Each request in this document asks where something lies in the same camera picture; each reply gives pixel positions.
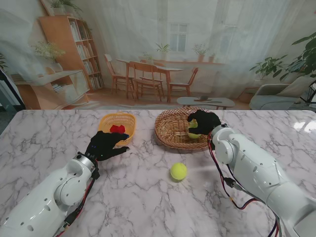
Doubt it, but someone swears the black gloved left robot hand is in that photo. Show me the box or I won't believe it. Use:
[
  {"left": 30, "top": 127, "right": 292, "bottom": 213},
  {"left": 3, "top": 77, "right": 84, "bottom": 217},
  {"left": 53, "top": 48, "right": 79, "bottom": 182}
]
[{"left": 86, "top": 130, "right": 130, "bottom": 162}]

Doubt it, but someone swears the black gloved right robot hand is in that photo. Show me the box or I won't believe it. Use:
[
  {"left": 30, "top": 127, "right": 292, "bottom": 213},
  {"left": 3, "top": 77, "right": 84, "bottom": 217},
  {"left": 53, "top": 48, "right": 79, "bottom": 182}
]
[{"left": 187, "top": 110, "right": 222, "bottom": 139}]

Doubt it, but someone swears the yellow-green tennis ball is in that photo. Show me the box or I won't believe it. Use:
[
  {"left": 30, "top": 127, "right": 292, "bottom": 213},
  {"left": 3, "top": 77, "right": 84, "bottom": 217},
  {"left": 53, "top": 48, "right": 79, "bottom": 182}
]
[
  {"left": 169, "top": 162, "right": 188, "bottom": 183},
  {"left": 188, "top": 119, "right": 202, "bottom": 139}
]

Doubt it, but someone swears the yellow plastic mesh basket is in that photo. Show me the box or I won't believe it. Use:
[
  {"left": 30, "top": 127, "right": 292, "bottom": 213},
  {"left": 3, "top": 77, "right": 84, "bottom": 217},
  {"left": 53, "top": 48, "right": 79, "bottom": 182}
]
[{"left": 98, "top": 112, "right": 137, "bottom": 145}]

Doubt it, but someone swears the oval woven wicker basket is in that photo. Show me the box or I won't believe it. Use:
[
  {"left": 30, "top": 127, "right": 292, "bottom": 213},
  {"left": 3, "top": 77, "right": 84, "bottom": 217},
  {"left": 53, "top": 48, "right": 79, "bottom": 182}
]
[{"left": 154, "top": 106, "right": 224, "bottom": 150}]

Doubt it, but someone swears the printed room scene backdrop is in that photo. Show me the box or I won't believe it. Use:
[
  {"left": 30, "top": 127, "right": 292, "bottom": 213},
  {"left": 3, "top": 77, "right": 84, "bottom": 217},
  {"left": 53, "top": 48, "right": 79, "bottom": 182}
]
[{"left": 0, "top": 0, "right": 316, "bottom": 111}]

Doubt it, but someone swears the black tripod stand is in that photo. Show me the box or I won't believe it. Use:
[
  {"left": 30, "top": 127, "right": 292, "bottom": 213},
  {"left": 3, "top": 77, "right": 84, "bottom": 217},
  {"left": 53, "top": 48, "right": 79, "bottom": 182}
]
[{"left": 300, "top": 81, "right": 316, "bottom": 107}]

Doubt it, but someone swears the black backdrop stand pole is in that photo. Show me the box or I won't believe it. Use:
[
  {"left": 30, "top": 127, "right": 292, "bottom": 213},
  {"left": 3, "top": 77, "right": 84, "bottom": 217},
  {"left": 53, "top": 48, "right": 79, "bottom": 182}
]
[{"left": 0, "top": 66, "right": 27, "bottom": 111}]

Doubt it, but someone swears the red black left arm cable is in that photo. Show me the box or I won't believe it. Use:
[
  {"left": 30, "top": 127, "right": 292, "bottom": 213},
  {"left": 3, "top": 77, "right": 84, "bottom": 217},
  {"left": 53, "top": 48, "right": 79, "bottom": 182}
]
[{"left": 53, "top": 170, "right": 101, "bottom": 237}]

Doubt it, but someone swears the red black arm cable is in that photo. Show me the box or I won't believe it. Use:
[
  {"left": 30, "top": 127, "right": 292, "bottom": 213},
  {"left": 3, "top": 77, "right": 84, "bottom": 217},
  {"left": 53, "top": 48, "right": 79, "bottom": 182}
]
[
  {"left": 207, "top": 133, "right": 284, "bottom": 237},
  {"left": 53, "top": 170, "right": 101, "bottom": 237}
]

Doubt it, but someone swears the red black right arm cable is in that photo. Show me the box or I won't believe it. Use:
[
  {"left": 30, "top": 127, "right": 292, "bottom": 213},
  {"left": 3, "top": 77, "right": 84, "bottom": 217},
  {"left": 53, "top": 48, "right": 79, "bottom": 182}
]
[{"left": 207, "top": 133, "right": 284, "bottom": 237}]

